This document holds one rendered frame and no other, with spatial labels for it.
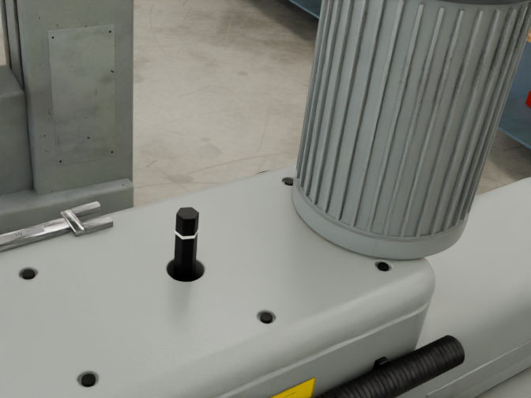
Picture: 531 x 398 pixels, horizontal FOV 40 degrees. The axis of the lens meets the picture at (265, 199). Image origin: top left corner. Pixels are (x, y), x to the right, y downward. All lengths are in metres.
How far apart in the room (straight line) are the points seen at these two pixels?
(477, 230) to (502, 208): 0.08
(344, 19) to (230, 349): 0.31
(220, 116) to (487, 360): 4.01
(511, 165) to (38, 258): 4.45
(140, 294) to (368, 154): 0.25
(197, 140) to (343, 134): 3.92
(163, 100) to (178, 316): 4.42
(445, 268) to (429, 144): 0.33
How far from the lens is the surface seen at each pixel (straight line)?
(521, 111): 5.22
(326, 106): 0.73
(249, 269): 0.73
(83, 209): 0.79
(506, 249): 1.08
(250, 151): 4.57
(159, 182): 4.22
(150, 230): 0.77
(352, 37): 0.68
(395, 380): 0.78
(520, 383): 1.18
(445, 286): 0.98
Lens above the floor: 2.36
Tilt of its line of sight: 35 degrees down
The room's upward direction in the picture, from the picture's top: 7 degrees clockwise
